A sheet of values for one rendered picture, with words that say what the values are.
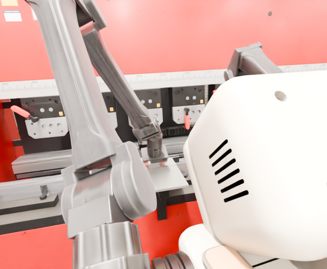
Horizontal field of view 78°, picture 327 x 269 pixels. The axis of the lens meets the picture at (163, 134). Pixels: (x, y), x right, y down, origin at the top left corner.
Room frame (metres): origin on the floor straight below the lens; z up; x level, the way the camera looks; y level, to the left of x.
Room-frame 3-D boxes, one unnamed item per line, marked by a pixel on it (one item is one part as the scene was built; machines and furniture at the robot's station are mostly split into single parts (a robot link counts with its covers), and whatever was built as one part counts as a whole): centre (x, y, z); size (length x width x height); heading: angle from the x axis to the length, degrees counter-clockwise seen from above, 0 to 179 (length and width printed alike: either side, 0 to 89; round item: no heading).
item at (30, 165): (1.28, -0.28, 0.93); 2.30 x 0.14 x 0.10; 100
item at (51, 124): (0.83, 0.47, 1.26); 0.15 x 0.09 x 0.17; 100
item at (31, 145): (1.37, 0.38, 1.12); 1.13 x 0.02 x 0.44; 100
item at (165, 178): (0.77, 0.03, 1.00); 0.26 x 0.18 x 0.01; 10
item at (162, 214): (0.73, 0.02, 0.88); 0.14 x 0.04 x 0.22; 10
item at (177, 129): (1.34, -0.08, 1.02); 0.37 x 0.06 x 0.04; 100
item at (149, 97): (0.91, 0.08, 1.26); 0.15 x 0.09 x 0.17; 100
